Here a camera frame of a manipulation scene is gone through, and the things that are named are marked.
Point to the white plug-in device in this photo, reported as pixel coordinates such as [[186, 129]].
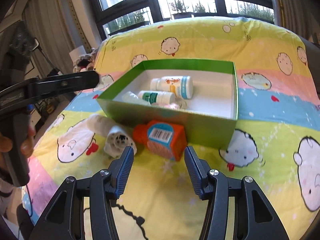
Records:
[[130, 97]]

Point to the grey striped curtain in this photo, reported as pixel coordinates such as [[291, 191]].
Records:
[[55, 25], [287, 5]]

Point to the cream plastic bottle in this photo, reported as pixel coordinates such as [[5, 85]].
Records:
[[105, 125]]

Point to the black framed window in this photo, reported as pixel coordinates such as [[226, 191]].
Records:
[[155, 2]]

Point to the green cardboard box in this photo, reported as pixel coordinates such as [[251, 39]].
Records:
[[205, 130]]

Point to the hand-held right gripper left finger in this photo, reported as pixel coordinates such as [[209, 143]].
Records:
[[123, 172]]

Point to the pile of plush toys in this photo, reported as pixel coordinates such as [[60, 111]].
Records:
[[83, 63]]

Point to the white board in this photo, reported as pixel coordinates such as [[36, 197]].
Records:
[[75, 53]]

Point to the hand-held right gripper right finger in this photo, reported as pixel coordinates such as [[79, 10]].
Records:
[[193, 172]]

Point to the orange carton with barcode label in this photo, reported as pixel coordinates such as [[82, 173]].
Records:
[[178, 140]]

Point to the person's left hand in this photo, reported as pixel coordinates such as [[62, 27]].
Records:
[[28, 142]]

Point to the potted balcony plant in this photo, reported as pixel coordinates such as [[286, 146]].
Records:
[[178, 8], [205, 8]]

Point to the white bottle with blue label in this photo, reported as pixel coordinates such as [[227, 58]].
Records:
[[185, 87]]

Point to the white bottle with green label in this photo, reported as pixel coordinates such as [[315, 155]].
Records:
[[150, 96]]

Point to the grey sofa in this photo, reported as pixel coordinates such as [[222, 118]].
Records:
[[315, 67]]

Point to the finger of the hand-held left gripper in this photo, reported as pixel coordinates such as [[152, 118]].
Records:
[[70, 82]]

